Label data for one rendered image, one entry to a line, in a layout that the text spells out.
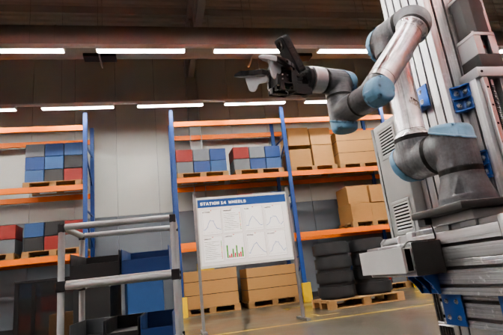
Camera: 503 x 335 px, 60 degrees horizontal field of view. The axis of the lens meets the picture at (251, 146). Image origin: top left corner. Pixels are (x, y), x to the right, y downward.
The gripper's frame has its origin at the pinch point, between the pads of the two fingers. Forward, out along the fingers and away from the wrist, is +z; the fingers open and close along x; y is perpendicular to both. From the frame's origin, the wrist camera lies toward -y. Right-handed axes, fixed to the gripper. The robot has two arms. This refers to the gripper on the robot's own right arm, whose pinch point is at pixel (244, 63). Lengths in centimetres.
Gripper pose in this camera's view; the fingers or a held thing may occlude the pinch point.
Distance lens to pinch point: 117.3
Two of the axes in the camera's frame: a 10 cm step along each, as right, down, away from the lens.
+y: 0.5, 9.9, -1.6
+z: -9.0, -0.3, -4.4
